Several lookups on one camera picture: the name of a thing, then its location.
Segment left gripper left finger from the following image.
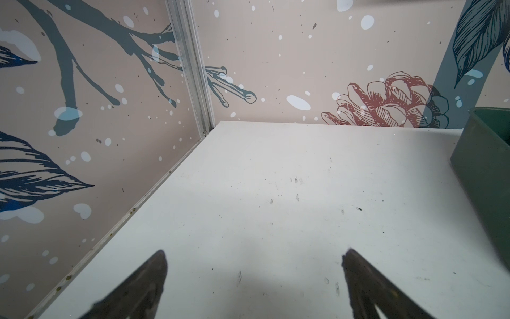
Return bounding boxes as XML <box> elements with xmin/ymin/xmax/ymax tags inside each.
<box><xmin>81</xmin><ymin>250</ymin><xmax>168</xmax><ymax>319</ymax></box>

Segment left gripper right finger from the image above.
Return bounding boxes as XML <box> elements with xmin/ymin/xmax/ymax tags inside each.
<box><xmin>341</xmin><ymin>249</ymin><xmax>433</xmax><ymax>319</ymax></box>

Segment green compartment tray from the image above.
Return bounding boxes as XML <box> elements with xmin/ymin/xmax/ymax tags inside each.
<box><xmin>450</xmin><ymin>107</ymin><xmax>509</xmax><ymax>268</ymax></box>

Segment aluminium frame corner post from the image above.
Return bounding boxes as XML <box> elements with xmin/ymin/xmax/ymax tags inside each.
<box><xmin>166</xmin><ymin>0</ymin><xmax>215</xmax><ymax>139</ymax></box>

